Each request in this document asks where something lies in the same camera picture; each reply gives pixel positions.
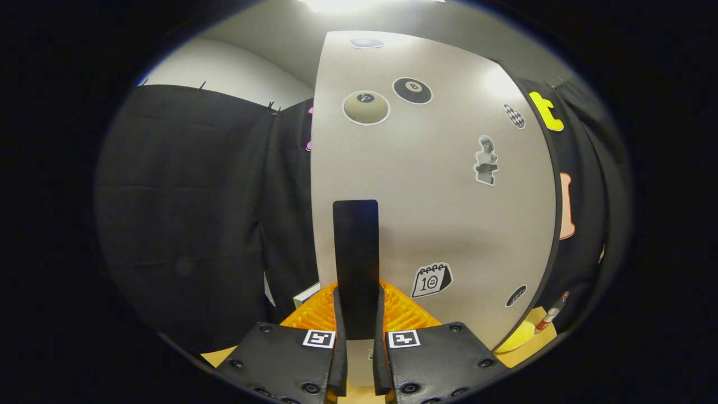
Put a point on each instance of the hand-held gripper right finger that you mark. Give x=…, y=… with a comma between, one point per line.
x=443, y=359

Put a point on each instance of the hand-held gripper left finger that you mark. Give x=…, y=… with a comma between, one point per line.
x=280, y=359

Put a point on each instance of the dark grey shoe cabinet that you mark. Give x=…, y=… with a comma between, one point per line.
x=551, y=264

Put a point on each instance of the yellow plush toy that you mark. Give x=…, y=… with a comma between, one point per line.
x=517, y=336

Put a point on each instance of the small red cap bottle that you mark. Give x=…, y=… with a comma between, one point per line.
x=552, y=312

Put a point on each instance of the black backdrop cloth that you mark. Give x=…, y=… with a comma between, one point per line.
x=185, y=224

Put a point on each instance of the large ceiling light panel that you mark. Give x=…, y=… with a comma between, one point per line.
x=370, y=4

